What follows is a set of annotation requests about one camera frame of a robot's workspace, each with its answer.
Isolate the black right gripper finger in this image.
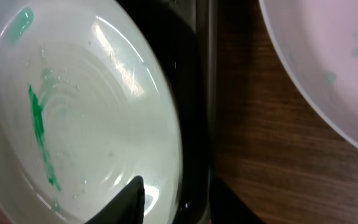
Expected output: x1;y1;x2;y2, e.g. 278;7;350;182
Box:
86;176;145;224

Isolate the white plate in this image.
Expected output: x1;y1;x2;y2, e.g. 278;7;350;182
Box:
260;0;358;148
0;0;182;223

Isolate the large dark serving tray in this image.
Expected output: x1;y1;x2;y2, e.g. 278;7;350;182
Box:
118;0;262;224

